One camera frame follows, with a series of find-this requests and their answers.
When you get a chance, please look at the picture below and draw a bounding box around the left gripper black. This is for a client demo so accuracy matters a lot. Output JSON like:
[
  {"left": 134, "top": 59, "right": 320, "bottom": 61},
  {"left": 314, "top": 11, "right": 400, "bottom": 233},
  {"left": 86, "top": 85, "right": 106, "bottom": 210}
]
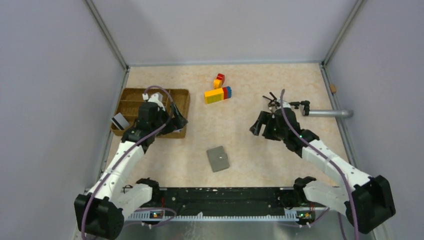
[{"left": 151, "top": 103, "right": 187, "bottom": 136}]

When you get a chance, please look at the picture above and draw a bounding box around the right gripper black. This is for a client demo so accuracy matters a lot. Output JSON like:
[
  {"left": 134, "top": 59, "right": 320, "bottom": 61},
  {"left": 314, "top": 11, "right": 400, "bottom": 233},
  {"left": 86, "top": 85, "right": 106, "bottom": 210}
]
[{"left": 250, "top": 110, "right": 287, "bottom": 141}]

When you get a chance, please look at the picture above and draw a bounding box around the grey card holder wallet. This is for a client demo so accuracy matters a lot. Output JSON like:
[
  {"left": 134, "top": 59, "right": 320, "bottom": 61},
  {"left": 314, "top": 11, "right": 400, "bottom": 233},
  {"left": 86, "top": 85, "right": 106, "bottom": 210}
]
[{"left": 206, "top": 145, "right": 230, "bottom": 173}]

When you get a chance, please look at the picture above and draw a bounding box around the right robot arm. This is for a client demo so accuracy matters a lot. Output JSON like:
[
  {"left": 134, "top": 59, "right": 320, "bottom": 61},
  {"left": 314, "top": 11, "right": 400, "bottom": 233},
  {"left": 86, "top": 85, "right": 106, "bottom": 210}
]
[{"left": 249, "top": 107, "right": 396, "bottom": 234}]

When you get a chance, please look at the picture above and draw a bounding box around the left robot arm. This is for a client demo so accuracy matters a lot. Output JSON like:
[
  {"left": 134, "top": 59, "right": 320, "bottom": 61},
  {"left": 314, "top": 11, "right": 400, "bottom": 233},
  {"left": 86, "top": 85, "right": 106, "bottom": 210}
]
[{"left": 74, "top": 100, "right": 188, "bottom": 240}]

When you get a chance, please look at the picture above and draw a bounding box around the card with stripe left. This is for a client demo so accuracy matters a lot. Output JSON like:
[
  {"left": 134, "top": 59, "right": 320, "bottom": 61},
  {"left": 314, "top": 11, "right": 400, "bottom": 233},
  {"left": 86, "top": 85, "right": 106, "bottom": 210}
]
[{"left": 111, "top": 112, "right": 130, "bottom": 131}]

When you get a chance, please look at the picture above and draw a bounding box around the yellow toy block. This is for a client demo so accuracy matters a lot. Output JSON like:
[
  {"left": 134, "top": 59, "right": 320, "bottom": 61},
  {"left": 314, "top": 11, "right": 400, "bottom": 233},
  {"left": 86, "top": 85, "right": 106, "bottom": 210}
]
[{"left": 204, "top": 88, "right": 224, "bottom": 104}]

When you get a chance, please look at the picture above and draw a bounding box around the brown woven tray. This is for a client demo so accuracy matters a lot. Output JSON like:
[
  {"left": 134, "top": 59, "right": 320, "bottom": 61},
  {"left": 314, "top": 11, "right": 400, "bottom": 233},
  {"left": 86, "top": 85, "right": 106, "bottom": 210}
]
[{"left": 115, "top": 88, "right": 190, "bottom": 125}]

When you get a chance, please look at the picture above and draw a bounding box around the small red yellow block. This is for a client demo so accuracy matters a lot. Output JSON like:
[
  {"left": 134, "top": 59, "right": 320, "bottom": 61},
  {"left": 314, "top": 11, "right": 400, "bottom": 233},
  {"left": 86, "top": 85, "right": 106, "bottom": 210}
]
[{"left": 213, "top": 73, "right": 225, "bottom": 89}]

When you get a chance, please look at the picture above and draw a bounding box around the red blue toy block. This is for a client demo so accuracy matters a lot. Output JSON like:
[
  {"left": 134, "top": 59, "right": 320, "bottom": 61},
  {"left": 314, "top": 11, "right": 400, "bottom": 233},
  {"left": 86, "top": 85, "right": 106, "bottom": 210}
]
[{"left": 222, "top": 86, "right": 232, "bottom": 100}]

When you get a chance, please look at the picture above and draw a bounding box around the small wooden cork piece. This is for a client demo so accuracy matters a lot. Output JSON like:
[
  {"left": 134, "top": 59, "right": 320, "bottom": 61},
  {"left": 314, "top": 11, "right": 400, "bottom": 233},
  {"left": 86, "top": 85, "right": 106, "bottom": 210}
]
[{"left": 329, "top": 84, "right": 337, "bottom": 94}]

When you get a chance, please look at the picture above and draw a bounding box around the silver metal tube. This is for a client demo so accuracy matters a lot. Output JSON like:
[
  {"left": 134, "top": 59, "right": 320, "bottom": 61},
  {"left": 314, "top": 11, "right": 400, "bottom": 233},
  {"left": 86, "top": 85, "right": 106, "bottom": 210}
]
[{"left": 307, "top": 109, "right": 354, "bottom": 118}]

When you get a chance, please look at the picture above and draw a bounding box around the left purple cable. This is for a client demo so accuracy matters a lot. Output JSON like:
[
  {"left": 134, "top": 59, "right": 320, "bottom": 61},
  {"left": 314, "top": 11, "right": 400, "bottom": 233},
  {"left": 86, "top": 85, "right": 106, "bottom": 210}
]
[{"left": 81, "top": 85, "right": 178, "bottom": 240}]

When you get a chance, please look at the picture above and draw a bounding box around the purple cable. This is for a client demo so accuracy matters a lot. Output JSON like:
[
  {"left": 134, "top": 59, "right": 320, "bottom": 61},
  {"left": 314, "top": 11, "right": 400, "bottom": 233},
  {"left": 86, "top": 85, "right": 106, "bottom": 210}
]
[
  {"left": 81, "top": 85, "right": 178, "bottom": 240},
  {"left": 279, "top": 88, "right": 360, "bottom": 240}
]

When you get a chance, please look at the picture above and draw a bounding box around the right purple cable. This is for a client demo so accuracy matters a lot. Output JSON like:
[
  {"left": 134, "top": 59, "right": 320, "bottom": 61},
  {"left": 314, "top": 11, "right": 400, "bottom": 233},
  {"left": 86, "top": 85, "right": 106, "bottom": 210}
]
[{"left": 279, "top": 88, "right": 360, "bottom": 240}]

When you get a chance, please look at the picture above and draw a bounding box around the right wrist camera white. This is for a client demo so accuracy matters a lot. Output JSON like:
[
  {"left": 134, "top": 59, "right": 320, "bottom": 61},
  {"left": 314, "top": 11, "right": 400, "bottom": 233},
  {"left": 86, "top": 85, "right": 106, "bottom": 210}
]
[{"left": 280, "top": 100, "right": 292, "bottom": 109}]

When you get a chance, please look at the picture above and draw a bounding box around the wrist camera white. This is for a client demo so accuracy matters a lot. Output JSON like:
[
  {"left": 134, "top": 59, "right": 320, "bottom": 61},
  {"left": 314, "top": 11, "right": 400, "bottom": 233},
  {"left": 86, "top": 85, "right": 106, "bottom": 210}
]
[
  {"left": 280, "top": 100, "right": 292, "bottom": 109},
  {"left": 142, "top": 92, "right": 166, "bottom": 111}
]

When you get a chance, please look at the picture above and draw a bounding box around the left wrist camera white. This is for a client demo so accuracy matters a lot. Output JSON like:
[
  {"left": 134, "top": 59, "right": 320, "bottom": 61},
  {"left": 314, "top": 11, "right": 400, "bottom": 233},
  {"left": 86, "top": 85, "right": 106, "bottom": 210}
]
[{"left": 142, "top": 92, "right": 166, "bottom": 111}]

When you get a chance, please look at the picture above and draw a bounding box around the black tripod camera mount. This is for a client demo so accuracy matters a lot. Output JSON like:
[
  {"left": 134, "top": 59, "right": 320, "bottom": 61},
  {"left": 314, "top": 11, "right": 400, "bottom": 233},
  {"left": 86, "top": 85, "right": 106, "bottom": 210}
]
[{"left": 262, "top": 91, "right": 311, "bottom": 117}]

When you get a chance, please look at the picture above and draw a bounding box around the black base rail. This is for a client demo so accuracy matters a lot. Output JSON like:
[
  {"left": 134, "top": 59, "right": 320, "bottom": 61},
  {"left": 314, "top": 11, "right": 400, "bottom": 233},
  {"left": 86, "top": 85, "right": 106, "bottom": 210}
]
[{"left": 142, "top": 187, "right": 318, "bottom": 217}]

